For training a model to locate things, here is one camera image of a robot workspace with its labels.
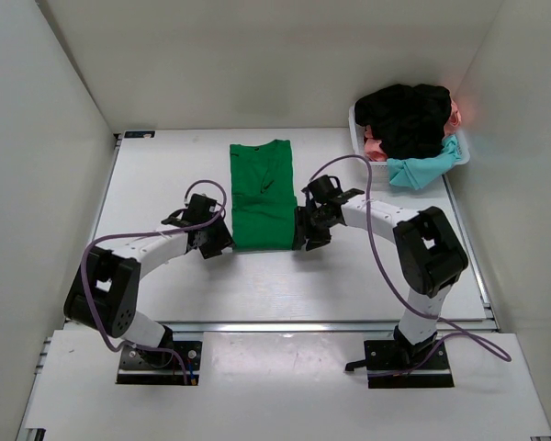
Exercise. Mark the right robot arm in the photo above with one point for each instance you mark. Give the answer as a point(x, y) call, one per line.
point(431, 258)

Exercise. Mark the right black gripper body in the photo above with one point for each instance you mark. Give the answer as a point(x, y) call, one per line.
point(318, 218)

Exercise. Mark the white plastic basket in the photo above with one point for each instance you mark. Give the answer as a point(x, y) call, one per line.
point(357, 138)

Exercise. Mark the black t shirt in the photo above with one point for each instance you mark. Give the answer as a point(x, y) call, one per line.
point(407, 120)

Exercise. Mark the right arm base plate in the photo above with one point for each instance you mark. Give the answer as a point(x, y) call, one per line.
point(393, 363)

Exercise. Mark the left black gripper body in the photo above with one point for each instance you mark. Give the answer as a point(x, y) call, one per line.
point(215, 215)

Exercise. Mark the green t shirt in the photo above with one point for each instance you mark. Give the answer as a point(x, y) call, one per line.
point(263, 200)

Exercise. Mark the aluminium table rail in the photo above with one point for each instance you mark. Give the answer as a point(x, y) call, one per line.
point(281, 327)

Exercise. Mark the pink t shirt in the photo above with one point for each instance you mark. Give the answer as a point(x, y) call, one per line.
point(373, 146)

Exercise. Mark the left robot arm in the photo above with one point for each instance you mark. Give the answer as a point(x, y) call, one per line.
point(104, 292)

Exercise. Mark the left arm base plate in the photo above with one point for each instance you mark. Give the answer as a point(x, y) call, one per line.
point(136, 367)

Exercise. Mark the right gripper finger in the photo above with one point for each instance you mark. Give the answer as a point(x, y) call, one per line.
point(299, 237)
point(317, 237)

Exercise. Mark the teal t shirt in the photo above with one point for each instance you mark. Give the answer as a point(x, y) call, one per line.
point(418, 173)

